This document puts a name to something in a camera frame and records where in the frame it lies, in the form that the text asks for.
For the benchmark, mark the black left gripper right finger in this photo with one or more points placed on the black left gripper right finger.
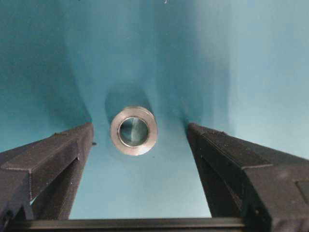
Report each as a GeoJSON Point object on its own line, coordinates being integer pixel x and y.
{"type": "Point", "coordinates": [268, 188]}

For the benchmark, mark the silver metal washer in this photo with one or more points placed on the silver metal washer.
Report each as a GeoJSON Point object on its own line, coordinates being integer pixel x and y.
{"type": "Point", "coordinates": [134, 131]}

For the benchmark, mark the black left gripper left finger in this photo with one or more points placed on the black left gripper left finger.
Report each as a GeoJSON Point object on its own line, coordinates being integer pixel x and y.
{"type": "Point", "coordinates": [39, 181]}

